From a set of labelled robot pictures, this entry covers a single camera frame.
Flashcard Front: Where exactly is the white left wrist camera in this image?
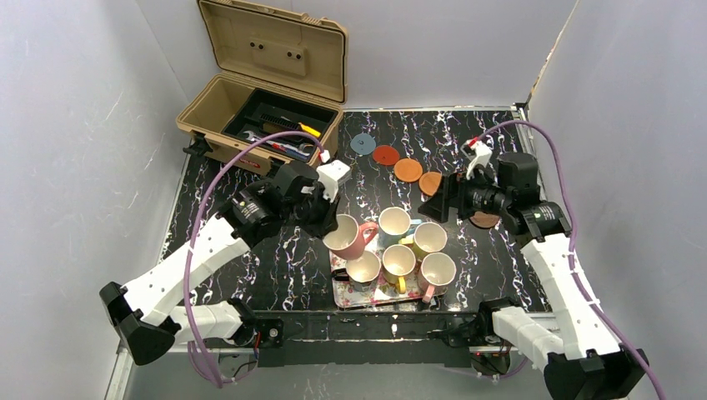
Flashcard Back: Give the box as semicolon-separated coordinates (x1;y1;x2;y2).
316;160;351;203

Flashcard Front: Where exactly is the orange wood coaster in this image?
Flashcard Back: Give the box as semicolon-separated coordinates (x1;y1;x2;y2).
394;157;424;183

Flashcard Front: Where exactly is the silver wrench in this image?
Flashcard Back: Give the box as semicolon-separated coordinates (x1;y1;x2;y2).
237;130;315;158

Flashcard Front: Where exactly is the blue grey coaster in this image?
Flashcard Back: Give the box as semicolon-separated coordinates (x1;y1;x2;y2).
349;133;377;156

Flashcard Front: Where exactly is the tan plastic toolbox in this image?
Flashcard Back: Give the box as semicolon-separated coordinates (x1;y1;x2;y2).
176;1;348;175

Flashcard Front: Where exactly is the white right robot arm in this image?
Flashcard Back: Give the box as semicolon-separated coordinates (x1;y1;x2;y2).
418;152;647;399

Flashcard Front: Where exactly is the light wood coaster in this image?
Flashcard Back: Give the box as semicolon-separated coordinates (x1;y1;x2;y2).
418;172;443;196

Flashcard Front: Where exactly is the yellow handled screwdriver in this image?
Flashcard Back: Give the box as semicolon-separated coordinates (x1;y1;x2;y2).
281;116;322;138

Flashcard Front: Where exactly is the black mug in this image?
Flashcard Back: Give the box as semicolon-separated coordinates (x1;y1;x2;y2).
331;250;382;292

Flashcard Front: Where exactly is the aluminium frame rail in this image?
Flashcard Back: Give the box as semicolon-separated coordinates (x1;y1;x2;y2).
104;104;631;400

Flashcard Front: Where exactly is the pink mug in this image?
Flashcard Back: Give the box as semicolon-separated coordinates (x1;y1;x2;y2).
323;214;379;260
418;252;457;303

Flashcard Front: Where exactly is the black tool tray insert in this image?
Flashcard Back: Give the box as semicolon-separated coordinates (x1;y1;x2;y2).
222;89;337;161

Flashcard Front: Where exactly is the red coaster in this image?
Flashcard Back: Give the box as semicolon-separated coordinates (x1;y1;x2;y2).
372;145;400;166

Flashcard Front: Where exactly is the dark walnut wooden coaster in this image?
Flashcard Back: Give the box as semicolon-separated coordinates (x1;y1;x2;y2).
469;212;500;229

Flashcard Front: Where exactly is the yellow mug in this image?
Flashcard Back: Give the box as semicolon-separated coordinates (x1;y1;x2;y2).
382;244;417;294

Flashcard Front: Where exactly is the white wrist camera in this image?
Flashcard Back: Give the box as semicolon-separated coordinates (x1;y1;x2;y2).
461;137;492;180
316;160;351;203

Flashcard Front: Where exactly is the floral rectangular tray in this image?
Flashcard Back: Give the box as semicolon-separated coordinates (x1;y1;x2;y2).
329;234;451;309

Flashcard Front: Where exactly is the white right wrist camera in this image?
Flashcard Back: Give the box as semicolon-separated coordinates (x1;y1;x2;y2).
461;137;492;180

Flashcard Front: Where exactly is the light blue mug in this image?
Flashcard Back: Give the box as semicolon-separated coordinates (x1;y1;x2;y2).
378;207;423;248

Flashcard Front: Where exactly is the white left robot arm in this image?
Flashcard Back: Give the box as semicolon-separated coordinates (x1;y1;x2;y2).
99;160;351;366

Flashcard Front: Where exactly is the green mug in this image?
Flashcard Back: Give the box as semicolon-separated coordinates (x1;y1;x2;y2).
398;222;448;262

